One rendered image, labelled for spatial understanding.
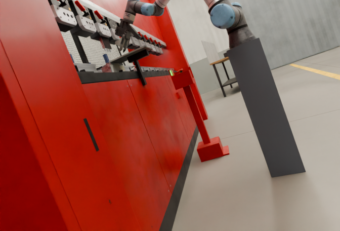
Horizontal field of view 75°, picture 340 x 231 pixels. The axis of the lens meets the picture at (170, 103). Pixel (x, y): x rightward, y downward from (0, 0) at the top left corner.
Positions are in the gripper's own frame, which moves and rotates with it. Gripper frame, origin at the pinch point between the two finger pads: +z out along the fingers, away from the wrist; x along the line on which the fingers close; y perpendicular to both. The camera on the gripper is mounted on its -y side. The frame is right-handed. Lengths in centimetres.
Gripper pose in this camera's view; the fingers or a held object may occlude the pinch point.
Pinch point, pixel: (123, 50)
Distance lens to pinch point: 160.8
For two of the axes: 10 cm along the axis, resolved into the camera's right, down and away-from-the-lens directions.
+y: -9.3, -3.5, 1.4
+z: -3.1, 9.3, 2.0
